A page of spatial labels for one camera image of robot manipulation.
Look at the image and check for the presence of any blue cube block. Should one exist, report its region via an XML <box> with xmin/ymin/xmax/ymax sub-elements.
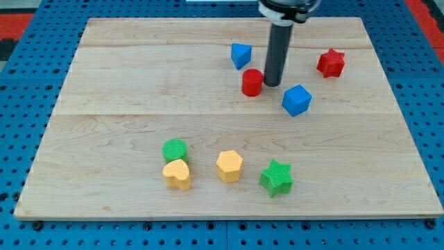
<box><xmin>282</xmin><ymin>85</ymin><xmax>312</xmax><ymax>117</ymax></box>

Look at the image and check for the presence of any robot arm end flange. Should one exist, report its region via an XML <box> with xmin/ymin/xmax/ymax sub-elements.
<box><xmin>258</xmin><ymin>0</ymin><xmax>322</xmax><ymax>26</ymax></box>

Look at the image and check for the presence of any yellow hexagon block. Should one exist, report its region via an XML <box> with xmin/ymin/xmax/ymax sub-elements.
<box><xmin>216</xmin><ymin>150</ymin><xmax>244</xmax><ymax>183</ymax></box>

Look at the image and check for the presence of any green cylinder block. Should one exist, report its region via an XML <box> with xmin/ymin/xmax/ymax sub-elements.
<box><xmin>162</xmin><ymin>138</ymin><xmax>189</xmax><ymax>164</ymax></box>

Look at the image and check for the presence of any red cylinder block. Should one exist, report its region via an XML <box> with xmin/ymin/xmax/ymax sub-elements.
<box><xmin>241</xmin><ymin>68</ymin><xmax>264</xmax><ymax>97</ymax></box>

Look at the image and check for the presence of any light wooden board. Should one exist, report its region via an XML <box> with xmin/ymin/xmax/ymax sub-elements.
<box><xmin>14</xmin><ymin>17</ymin><xmax>443</xmax><ymax>221</ymax></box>

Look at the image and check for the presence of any yellow heart block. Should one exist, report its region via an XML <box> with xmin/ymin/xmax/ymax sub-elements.
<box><xmin>162</xmin><ymin>159</ymin><xmax>191</xmax><ymax>190</ymax></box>

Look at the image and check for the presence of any blue triangle block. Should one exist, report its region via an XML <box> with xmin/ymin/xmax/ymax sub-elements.
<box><xmin>231</xmin><ymin>43</ymin><xmax>252</xmax><ymax>70</ymax></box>

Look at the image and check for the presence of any green star block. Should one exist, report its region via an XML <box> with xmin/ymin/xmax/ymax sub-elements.
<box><xmin>259</xmin><ymin>159</ymin><xmax>293</xmax><ymax>198</ymax></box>

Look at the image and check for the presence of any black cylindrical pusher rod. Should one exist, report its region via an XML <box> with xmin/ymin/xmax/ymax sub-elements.
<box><xmin>264</xmin><ymin>24</ymin><xmax>293</xmax><ymax>88</ymax></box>

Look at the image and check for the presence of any red star block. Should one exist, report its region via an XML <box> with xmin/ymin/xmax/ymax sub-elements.
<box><xmin>316</xmin><ymin>49</ymin><xmax>345</xmax><ymax>78</ymax></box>

